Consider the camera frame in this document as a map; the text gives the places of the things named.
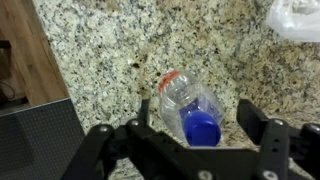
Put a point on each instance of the clear plastic bag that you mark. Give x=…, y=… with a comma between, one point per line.
x=297, y=20

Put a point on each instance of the blue cap bottle back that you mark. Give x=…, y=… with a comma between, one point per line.
x=190, y=109

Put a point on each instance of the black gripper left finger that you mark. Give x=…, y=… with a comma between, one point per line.
x=154, y=154

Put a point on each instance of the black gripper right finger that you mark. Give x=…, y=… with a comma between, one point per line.
x=278, y=143

